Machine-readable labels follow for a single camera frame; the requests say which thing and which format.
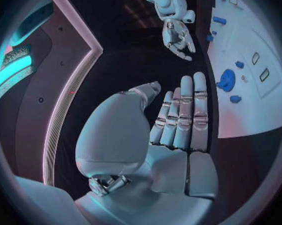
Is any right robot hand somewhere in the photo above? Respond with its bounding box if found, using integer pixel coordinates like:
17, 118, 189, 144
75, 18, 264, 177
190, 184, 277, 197
161, 19, 197, 62

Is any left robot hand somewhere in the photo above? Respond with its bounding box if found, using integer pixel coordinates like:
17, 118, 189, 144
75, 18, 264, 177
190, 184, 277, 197
74, 71, 220, 225

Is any white task board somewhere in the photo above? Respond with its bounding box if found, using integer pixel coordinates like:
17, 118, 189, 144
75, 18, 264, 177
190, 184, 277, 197
205, 0, 282, 139

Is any blue cylinder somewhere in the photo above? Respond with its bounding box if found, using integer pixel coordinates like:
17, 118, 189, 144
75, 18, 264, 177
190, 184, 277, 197
212, 16, 228, 25

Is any blue gear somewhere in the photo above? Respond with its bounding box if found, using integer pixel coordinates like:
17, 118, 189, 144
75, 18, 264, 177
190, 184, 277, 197
216, 68, 237, 93

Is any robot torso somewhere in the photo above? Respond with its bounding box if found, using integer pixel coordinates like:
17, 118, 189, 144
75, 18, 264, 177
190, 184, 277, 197
0, 0, 105, 187

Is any glowing light bar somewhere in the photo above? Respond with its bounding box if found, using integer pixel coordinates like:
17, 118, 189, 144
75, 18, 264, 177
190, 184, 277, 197
0, 55, 37, 92

